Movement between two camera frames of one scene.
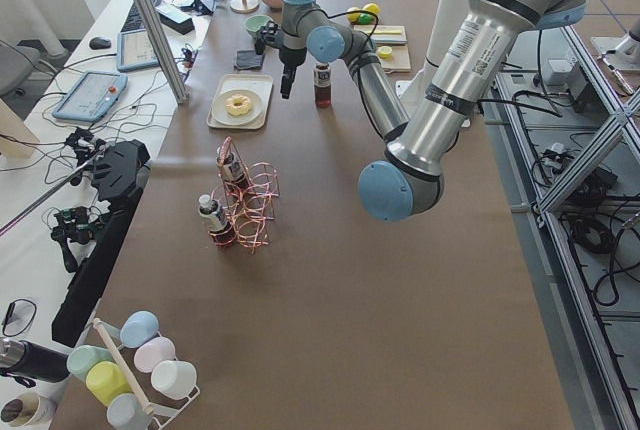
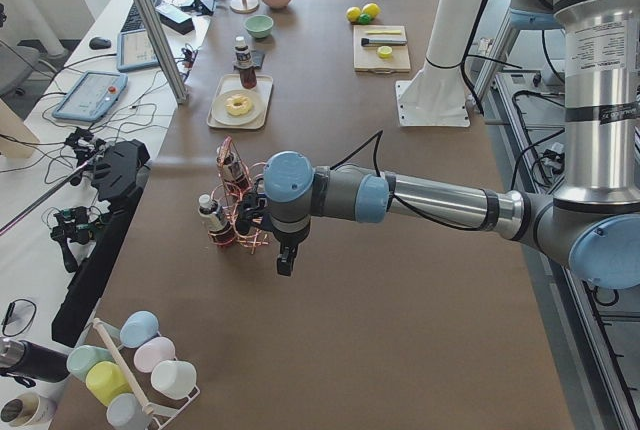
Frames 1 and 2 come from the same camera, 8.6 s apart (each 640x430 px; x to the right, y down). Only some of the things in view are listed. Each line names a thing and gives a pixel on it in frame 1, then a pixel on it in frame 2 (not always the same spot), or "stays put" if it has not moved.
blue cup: (139, 329) stays put
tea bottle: (322, 82) to (243, 63)
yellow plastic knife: (390, 31) stays put
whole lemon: (354, 17) stays put
